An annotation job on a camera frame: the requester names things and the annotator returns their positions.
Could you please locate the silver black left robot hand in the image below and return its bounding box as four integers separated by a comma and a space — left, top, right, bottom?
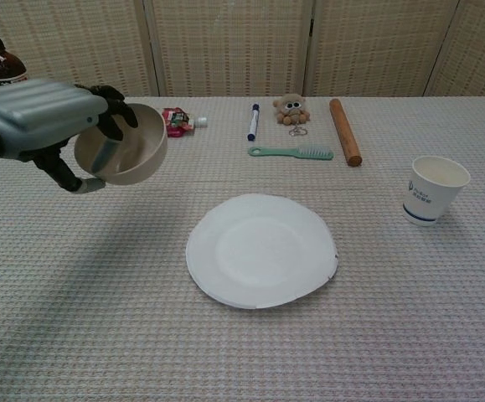
0, 79, 139, 194

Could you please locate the beige plastic bowl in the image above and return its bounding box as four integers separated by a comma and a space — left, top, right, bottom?
73, 104, 169, 187

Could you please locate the white paper cup blue print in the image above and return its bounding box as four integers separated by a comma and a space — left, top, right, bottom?
401, 155, 472, 228

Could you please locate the large white paper plate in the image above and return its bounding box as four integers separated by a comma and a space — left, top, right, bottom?
184, 193, 338, 312

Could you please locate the dark tea bottle green label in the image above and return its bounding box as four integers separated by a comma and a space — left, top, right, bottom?
0, 37, 29, 89

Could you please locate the red snack pouch white cap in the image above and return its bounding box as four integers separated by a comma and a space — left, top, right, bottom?
161, 106, 208, 140

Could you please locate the beige woven tablecloth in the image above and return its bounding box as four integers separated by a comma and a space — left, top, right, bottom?
0, 96, 485, 402

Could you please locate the white marker pen blue cap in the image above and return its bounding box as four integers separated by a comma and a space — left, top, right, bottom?
245, 103, 261, 142

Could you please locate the green plastic brush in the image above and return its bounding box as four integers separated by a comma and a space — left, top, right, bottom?
248, 145, 335, 161

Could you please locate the wooden rolling pin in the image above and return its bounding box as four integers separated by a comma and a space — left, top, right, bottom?
328, 98, 364, 168

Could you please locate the brown plush toy keychain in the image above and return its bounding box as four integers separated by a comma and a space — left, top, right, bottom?
272, 94, 313, 137

